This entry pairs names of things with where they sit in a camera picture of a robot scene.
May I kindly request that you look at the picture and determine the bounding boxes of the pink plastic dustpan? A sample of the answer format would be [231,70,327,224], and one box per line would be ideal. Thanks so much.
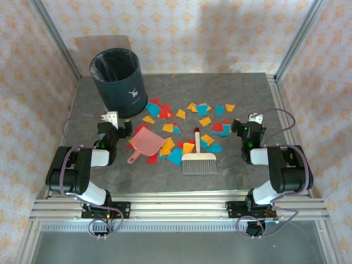
[127,128,168,165]

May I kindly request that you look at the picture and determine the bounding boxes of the white hand brush red cap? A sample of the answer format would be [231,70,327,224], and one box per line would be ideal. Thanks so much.
[181,127,218,176]

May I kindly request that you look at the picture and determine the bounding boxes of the dark blue waste bin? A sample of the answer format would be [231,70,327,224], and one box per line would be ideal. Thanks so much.
[89,48,148,119]

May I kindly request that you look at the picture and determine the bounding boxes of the clear plastic bin liner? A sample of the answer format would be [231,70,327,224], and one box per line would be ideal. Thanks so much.
[90,48,140,83]

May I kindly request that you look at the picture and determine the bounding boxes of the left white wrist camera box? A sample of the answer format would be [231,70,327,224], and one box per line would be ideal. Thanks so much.
[100,110,121,130]

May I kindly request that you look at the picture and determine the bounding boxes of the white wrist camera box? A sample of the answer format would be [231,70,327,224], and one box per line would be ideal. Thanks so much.
[100,110,121,130]
[248,112,264,124]

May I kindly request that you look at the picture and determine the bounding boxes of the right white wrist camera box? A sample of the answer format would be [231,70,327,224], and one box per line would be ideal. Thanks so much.
[248,112,264,124]

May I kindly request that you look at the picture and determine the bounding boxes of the aluminium side rail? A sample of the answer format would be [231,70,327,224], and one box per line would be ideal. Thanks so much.
[43,76,83,199]
[265,73,314,199]

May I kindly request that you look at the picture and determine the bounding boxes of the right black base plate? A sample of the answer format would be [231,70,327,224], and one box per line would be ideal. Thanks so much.
[225,201,250,220]

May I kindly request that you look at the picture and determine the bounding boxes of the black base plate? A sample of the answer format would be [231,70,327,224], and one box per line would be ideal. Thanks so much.
[81,201,131,219]
[225,201,250,220]

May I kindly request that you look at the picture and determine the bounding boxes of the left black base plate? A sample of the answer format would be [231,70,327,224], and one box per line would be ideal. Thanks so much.
[81,201,131,219]

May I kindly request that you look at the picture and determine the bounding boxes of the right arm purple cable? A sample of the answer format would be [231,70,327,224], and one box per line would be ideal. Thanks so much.
[236,108,314,239]

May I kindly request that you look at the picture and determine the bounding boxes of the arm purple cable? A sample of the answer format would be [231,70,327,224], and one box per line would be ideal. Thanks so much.
[236,108,314,239]
[59,113,124,240]

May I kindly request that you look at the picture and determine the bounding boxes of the black cable connector block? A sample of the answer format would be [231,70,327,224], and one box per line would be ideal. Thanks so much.
[246,221,267,238]

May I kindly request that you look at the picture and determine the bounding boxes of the aluminium cross rail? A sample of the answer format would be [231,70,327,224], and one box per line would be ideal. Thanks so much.
[29,198,330,222]

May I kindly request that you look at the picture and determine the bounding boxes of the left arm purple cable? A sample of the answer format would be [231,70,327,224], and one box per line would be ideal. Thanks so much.
[59,113,124,240]

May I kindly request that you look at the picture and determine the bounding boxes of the aluminium frame post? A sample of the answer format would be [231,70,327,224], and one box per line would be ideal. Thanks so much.
[29,0,83,81]
[274,0,328,81]

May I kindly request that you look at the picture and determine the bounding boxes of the grey slotted cable duct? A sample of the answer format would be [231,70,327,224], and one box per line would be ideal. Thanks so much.
[41,223,317,232]

